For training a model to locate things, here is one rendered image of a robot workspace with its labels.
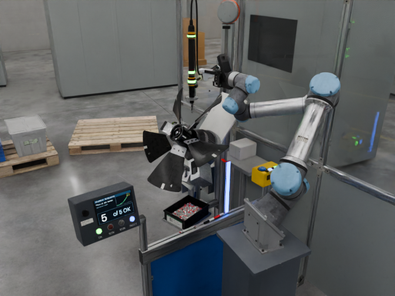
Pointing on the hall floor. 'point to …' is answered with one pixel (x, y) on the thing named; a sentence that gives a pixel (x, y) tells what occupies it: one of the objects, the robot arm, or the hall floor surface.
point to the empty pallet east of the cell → (110, 134)
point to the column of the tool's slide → (228, 54)
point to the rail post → (146, 279)
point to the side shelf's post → (242, 188)
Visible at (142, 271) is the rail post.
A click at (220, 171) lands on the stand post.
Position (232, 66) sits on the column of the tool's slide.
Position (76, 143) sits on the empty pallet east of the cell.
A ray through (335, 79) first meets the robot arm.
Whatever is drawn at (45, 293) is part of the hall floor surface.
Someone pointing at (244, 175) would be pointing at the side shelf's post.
